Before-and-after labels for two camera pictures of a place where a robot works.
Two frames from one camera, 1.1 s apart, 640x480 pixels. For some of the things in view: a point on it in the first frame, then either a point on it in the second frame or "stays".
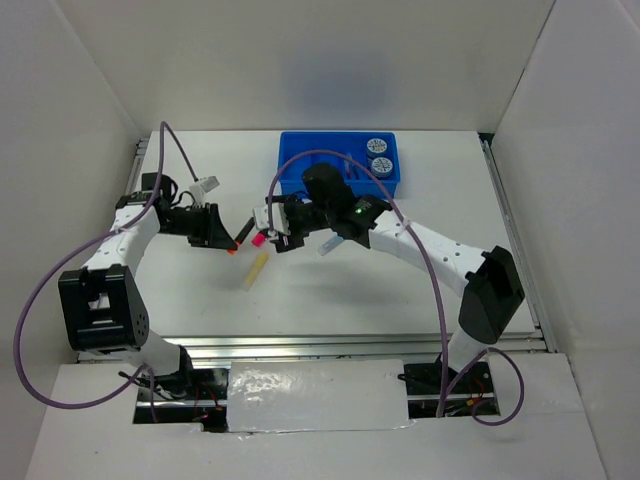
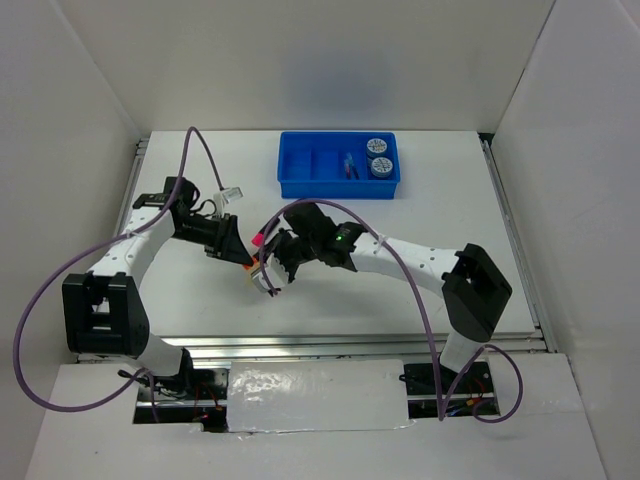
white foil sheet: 316,395 stays
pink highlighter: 258,240 stays
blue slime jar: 376,148 stays
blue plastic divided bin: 352,144 stays
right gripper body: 305,217 → 292,251
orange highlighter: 240,236 → 256,264
